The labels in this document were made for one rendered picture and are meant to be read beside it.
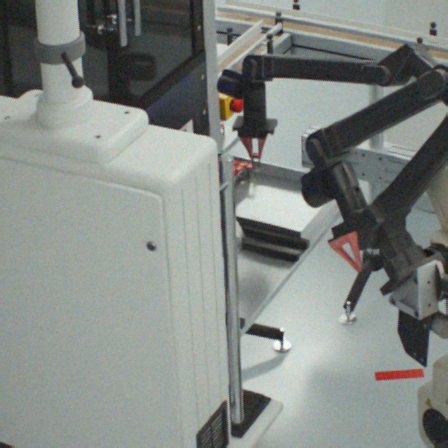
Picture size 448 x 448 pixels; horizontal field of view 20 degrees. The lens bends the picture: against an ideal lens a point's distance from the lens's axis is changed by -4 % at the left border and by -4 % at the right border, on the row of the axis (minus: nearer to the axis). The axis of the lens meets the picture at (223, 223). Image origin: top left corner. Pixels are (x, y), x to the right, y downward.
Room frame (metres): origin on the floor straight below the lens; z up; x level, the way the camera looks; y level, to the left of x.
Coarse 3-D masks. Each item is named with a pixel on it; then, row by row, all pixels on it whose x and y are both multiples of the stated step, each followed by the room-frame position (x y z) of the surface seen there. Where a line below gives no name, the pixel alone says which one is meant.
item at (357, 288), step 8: (368, 256) 3.66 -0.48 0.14; (376, 256) 3.65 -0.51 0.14; (368, 264) 3.63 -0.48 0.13; (376, 264) 3.64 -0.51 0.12; (384, 264) 3.67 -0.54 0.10; (360, 272) 3.60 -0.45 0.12; (368, 272) 3.60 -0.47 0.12; (360, 280) 3.56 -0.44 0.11; (352, 288) 3.54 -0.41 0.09; (360, 288) 3.54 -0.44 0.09; (352, 296) 3.51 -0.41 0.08; (344, 304) 3.49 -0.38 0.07; (352, 304) 3.49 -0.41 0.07; (344, 320) 3.48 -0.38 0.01; (352, 320) 3.48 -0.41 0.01
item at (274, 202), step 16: (240, 160) 2.99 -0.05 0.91; (256, 176) 2.94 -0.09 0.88; (272, 176) 2.94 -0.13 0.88; (288, 176) 2.92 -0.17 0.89; (240, 192) 2.87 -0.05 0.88; (256, 192) 2.86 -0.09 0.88; (272, 192) 2.86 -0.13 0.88; (288, 192) 2.86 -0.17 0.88; (240, 208) 2.79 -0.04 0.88; (256, 208) 2.79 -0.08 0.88; (272, 208) 2.78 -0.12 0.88; (288, 208) 2.78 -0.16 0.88; (304, 208) 2.78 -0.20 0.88; (320, 208) 2.72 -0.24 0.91; (256, 224) 2.68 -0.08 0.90; (272, 224) 2.66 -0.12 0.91; (288, 224) 2.71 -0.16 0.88; (304, 224) 2.70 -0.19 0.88
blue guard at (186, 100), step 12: (192, 72) 2.97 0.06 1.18; (204, 72) 3.02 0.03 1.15; (180, 84) 2.92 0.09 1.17; (192, 84) 2.97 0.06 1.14; (204, 84) 3.02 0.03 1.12; (168, 96) 2.86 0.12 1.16; (180, 96) 2.91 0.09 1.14; (192, 96) 2.96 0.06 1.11; (204, 96) 3.02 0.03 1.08; (156, 108) 2.81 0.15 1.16; (168, 108) 2.86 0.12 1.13; (180, 108) 2.91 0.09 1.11; (192, 108) 2.96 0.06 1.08; (204, 108) 3.02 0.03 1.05; (156, 120) 2.81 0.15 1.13; (168, 120) 2.86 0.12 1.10; (180, 120) 2.91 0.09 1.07; (192, 120) 2.96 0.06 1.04; (204, 120) 3.01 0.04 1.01
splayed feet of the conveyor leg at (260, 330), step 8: (256, 328) 3.34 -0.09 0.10; (264, 328) 3.35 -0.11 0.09; (272, 328) 3.36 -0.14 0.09; (280, 328) 3.37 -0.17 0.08; (264, 336) 3.34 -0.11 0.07; (272, 336) 3.34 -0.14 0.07; (280, 336) 3.35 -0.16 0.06; (280, 344) 3.36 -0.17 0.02; (288, 344) 3.37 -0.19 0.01; (280, 352) 3.34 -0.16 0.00
